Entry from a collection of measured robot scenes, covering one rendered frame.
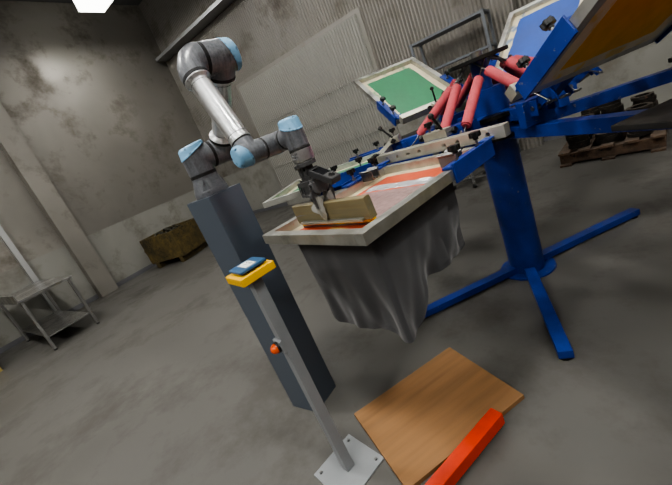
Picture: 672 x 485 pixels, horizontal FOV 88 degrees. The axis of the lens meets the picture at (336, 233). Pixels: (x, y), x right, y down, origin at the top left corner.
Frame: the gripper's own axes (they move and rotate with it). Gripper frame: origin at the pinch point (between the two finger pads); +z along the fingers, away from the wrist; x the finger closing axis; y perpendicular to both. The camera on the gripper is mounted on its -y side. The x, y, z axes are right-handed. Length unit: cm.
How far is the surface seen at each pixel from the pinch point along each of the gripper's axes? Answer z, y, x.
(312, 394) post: 59, 13, 30
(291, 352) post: 39, 12, 31
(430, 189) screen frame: 2.9, -28.1, -20.2
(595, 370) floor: 101, -49, -57
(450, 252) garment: 32.0, -19.7, -31.0
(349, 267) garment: 18.8, -4.1, 4.4
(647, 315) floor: 101, -60, -98
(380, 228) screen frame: 3.9, -28.0, 6.5
